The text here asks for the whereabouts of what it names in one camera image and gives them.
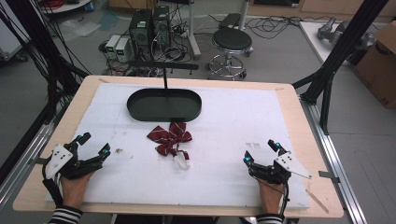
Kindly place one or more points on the white foam mat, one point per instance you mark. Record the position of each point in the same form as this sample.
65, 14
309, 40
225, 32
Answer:
218, 149

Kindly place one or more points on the aluminium rail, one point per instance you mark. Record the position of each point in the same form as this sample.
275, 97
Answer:
336, 161
28, 152

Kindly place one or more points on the person's right hand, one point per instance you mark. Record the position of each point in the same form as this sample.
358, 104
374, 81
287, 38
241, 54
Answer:
271, 199

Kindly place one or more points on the white power supply unit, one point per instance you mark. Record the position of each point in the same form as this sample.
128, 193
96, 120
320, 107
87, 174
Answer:
123, 49
112, 45

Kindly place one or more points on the black round stool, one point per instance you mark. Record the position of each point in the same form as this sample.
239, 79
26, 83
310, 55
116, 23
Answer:
232, 39

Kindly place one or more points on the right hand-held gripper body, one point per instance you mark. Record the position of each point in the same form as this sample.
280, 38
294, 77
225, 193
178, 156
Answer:
289, 163

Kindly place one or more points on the white desk leg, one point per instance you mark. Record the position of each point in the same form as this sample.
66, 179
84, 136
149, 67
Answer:
193, 31

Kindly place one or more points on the brown cardboard box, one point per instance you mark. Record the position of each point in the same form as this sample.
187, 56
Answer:
378, 68

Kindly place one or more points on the person's left hand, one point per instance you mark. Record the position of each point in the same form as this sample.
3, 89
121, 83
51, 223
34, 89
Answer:
74, 191

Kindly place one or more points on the white platform board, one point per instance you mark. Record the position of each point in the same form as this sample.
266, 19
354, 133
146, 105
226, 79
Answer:
314, 37

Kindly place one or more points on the red striped bow tie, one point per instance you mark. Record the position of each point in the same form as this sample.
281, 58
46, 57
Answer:
169, 138

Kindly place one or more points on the black oval tray stand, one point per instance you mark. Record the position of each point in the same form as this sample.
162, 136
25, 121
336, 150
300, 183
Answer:
163, 105

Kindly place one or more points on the flat black case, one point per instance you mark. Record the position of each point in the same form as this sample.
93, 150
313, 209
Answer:
229, 20

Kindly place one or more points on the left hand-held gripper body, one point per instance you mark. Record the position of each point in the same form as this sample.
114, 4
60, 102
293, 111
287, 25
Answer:
59, 158

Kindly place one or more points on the thin wooden stick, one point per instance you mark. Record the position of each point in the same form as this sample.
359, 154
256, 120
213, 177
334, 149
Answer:
317, 201

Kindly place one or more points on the metal table bracket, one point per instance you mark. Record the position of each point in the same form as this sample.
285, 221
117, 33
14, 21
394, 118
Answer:
328, 176

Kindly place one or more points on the black computer tower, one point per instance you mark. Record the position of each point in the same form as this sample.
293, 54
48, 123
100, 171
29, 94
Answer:
140, 31
162, 26

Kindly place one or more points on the black metal frame stand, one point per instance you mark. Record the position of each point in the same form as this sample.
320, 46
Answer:
37, 40
336, 59

